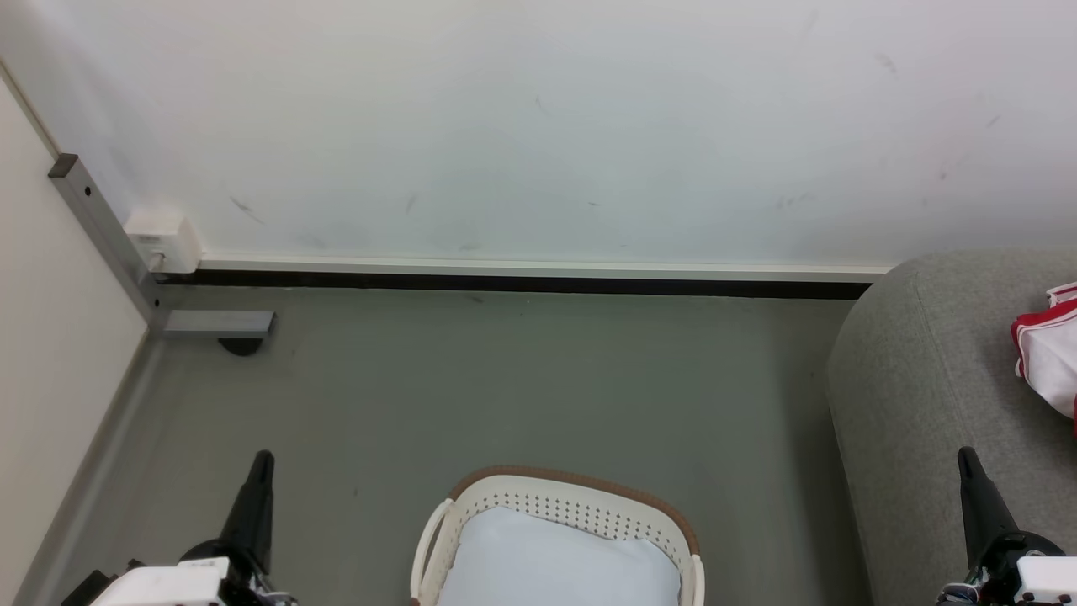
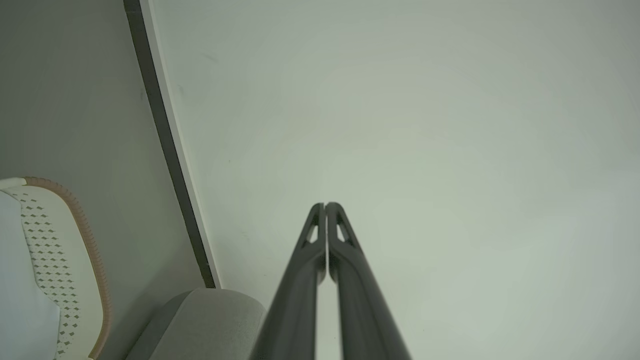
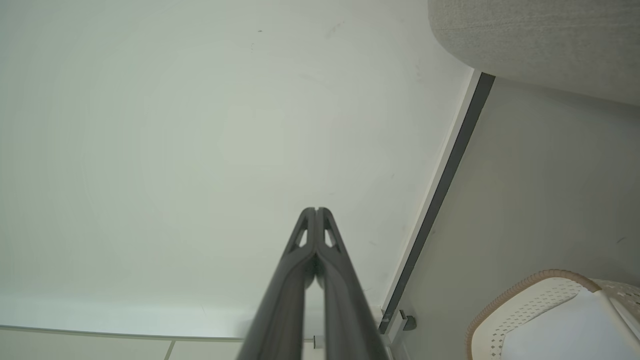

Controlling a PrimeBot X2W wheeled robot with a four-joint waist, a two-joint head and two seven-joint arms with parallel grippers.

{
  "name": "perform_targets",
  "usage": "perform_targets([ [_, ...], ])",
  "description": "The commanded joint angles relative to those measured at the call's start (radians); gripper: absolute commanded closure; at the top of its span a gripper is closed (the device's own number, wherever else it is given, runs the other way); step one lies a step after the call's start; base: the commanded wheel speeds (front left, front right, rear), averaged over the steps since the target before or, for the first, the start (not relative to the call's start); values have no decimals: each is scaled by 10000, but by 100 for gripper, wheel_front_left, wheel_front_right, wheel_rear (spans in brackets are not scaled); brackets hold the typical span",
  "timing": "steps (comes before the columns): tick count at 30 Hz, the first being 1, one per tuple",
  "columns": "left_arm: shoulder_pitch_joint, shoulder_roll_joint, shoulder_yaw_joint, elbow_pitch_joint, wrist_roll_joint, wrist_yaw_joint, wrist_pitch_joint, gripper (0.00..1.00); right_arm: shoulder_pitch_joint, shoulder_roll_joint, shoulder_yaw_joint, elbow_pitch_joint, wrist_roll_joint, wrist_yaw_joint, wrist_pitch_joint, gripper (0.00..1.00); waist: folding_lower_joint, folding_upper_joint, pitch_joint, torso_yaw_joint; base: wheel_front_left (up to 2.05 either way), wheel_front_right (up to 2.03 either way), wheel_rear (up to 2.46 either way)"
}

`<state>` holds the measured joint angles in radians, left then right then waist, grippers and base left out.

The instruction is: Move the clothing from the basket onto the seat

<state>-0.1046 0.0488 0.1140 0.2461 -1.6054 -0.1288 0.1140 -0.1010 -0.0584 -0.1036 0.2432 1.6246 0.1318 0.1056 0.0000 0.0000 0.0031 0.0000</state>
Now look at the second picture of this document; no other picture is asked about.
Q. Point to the grey fabric sofa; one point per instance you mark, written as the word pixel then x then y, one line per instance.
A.
pixel 200 325

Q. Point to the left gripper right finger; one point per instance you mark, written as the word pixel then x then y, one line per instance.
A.
pixel 362 310

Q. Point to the white laundry basket brown rim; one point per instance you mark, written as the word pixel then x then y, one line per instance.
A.
pixel 65 250

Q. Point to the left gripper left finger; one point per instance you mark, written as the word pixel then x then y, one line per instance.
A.
pixel 295 310

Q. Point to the dark grey baseboard strip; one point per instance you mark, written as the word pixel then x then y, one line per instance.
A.
pixel 167 135

